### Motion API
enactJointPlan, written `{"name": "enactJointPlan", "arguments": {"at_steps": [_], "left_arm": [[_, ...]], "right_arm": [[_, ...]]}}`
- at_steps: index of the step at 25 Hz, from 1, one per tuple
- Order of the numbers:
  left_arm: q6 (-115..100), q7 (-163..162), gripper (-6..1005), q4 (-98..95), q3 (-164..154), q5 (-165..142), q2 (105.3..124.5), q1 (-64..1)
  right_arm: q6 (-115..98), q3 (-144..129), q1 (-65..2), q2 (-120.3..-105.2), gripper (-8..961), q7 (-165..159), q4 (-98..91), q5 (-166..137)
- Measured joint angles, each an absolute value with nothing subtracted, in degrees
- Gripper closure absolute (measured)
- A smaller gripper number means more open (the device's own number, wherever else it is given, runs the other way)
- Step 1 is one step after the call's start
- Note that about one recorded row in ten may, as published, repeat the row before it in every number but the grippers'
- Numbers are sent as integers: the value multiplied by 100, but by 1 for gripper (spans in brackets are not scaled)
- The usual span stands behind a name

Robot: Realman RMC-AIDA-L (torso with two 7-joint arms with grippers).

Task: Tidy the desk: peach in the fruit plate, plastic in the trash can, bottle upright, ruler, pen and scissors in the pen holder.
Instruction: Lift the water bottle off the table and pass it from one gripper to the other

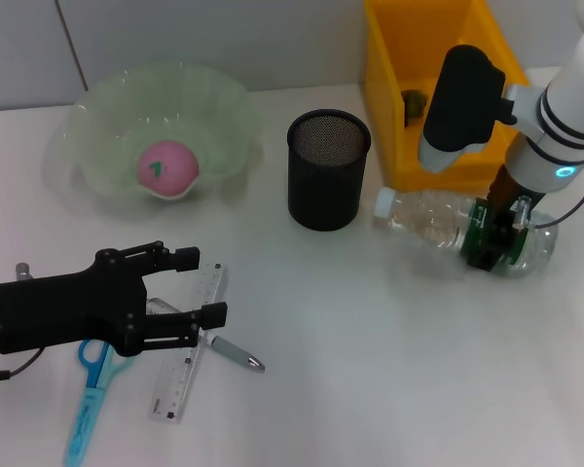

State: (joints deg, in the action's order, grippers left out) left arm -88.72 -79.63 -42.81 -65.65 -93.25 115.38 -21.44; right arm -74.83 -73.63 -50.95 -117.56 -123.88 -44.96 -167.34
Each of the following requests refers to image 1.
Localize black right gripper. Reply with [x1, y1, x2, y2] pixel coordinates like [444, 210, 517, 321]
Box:
[465, 165, 547, 272]

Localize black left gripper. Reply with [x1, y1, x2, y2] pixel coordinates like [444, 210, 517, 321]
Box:
[0, 239, 229, 356]

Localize green label water bottle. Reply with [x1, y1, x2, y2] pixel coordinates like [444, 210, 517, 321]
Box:
[373, 187, 561, 278]

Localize pink toy peach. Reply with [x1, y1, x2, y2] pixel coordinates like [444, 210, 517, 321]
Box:
[135, 139, 200, 198]

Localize blue scissors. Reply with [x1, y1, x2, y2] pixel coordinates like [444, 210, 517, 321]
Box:
[62, 338, 138, 467]

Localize clear grey ballpoint pen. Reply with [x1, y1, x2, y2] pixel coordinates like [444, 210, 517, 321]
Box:
[145, 296, 267, 374]

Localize transparent plastic ruler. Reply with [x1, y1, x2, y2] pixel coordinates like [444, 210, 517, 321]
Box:
[148, 262, 228, 424]

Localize black mesh pen cup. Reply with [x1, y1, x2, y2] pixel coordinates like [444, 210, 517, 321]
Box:
[286, 107, 373, 233]

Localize translucent green fruit bowl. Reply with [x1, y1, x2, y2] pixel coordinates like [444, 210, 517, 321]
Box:
[43, 60, 264, 215]

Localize yellow plastic bin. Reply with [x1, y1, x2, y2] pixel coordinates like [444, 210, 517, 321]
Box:
[361, 0, 536, 191]

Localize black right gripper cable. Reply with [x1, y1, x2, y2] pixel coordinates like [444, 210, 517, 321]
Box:
[534, 167, 584, 230]

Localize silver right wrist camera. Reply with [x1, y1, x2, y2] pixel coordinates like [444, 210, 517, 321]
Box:
[417, 44, 517, 174]

